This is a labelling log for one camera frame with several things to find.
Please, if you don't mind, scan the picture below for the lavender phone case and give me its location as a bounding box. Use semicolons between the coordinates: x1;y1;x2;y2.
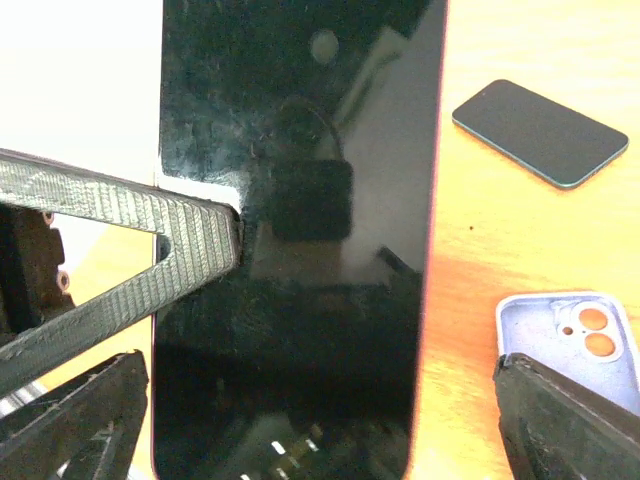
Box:
495;291;639;415

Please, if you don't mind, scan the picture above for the black phone far left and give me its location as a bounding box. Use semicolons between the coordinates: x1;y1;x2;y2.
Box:
452;79;629;190

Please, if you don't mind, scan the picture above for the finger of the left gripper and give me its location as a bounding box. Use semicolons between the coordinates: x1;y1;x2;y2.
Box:
1;150;241;395

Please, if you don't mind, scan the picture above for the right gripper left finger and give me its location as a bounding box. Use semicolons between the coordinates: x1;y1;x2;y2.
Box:
1;350;149;479

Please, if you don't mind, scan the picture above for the black phone pink edge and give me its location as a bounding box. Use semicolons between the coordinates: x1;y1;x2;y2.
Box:
153;1;446;479

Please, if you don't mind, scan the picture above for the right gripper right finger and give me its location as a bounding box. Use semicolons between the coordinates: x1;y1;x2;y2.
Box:
493;353;639;480

